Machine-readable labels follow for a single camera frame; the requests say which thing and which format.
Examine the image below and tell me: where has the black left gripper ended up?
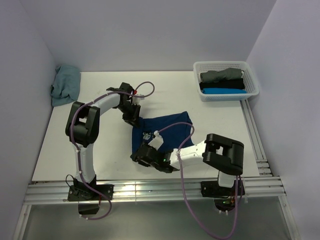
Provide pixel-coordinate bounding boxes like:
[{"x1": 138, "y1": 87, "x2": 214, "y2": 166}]
[{"x1": 116, "y1": 101, "x2": 141, "y2": 128}]

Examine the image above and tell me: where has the dark blue t shirt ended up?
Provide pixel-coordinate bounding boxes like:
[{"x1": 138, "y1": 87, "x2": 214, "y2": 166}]
[{"x1": 131, "y1": 111, "x2": 192, "y2": 154}]

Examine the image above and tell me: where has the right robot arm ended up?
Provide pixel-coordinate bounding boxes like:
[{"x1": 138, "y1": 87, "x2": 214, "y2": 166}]
[{"x1": 130, "y1": 131, "x2": 244, "y2": 195}]

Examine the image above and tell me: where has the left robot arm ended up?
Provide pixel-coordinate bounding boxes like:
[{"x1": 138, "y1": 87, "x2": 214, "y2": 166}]
[{"x1": 65, "y1": 82, "x2": 141, "y2": 200}]

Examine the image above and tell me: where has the pale teal t shirt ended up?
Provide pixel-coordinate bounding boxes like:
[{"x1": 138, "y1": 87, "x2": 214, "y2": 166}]
[{"x1": 50, "y1": 64, "x2": 81, "y2": 107}]

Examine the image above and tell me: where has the light blue rolled t shirt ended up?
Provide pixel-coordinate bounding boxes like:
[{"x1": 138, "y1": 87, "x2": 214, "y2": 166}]
[{"x1": 202, "y1": 88, "x2": 247, "y2": 95}]

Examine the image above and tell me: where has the grey rolled t shirt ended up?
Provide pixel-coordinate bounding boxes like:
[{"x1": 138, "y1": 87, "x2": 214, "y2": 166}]
[{"x1": 199, "y1": 67, "x2": 244, "y2": 83}]

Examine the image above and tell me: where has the black rolled t shirt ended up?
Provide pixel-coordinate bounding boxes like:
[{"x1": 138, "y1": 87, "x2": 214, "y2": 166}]
[{"x1": 199, "y1": 78, "x2": 245, "y2": 90}]

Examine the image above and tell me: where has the white plastic basket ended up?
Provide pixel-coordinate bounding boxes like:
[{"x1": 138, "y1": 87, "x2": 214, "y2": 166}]
[{"x1": 193, "y1": 61, "x2": 259, "y2": 102}]

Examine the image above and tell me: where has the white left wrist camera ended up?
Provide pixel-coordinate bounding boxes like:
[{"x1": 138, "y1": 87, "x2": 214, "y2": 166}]
[{"x1": 132, "y1": 94, "x2": 145, "y2": 105}]

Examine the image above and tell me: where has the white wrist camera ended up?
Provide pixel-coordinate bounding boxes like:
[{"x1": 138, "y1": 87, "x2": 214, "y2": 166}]
[
  {"x1": 132, "y1": 94, "x2": 145, "y2": 105},
  {"x1": 148, "y1": 130, "x2": 164, "y2": 150}
]

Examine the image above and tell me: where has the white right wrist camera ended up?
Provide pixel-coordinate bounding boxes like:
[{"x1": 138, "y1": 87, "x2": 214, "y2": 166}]
[{"x1": 148, "y1": 130, "x2": 164, "y2": 150}]

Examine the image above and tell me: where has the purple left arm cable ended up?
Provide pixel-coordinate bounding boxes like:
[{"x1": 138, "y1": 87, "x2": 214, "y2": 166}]
[{"x1": 70, "y1": 81, "x2": 155, "y2": 221}]

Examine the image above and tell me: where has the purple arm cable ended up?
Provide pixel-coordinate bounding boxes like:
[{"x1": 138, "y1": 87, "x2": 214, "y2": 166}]
[
  {"x1": 156, "y1": 122, "x2": 242, "y2": 240},
  {"x1": 70, "y1": 81, "x2": 155, "y2": 221}
]

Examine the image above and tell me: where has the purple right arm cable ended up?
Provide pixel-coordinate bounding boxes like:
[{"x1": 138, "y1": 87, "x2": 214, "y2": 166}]
[{"x1": 156, "y1": 122, "x2": 242, "y2": 240}]

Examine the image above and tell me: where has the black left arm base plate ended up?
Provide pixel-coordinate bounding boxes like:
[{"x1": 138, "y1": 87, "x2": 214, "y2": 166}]
[{"x1": 67, "y1": 184, "x2": 114, "y2": 216}]

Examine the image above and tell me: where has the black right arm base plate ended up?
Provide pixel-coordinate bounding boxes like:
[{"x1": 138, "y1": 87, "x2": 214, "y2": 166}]
[{"x1": 200, "y1": 180, "x2": 236, "y2": 212}]

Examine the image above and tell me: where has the aluminium frame rail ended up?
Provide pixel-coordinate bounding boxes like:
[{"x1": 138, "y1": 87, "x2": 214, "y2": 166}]
[{"x1": 13, "y1": 100, "x2": 301, "y2": 240}]

